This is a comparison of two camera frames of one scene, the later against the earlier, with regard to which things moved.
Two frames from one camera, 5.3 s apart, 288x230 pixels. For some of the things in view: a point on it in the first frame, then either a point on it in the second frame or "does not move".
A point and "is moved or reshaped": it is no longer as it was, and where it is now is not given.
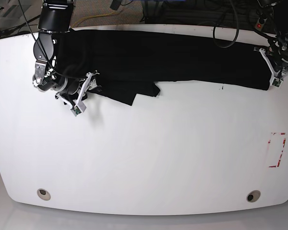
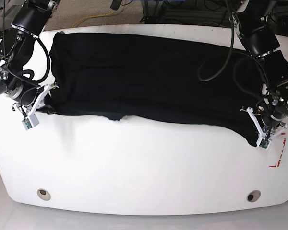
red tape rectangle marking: (280, 155) does not move
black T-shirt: (127, 64) is moved or reshaped
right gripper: (284, 51) → (281, 103)
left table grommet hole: (43, 194) does not move
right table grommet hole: (253, 196) does not move
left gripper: (44, 79) → (3, 81)
